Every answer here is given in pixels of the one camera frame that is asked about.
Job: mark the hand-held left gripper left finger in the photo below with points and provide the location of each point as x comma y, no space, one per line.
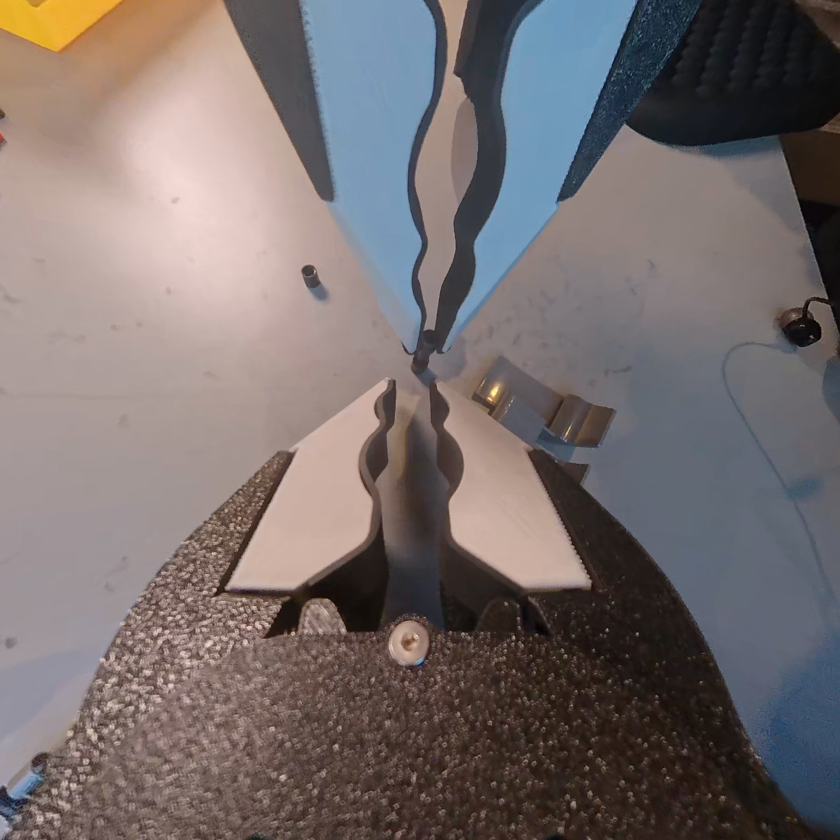
308,518

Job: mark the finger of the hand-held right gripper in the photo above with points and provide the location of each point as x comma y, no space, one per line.
551,98
367,131

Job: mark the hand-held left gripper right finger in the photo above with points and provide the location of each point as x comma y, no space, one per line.
518,518

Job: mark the silver toy scoop part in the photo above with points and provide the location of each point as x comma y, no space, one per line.
525,407

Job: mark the long black toy pin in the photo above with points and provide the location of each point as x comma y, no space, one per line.
428,340

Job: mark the yellow plastic bin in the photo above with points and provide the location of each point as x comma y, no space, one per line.
46,19

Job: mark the grey desk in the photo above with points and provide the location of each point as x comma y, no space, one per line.
164,328

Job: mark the person's black jacket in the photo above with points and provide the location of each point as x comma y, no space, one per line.
828,315

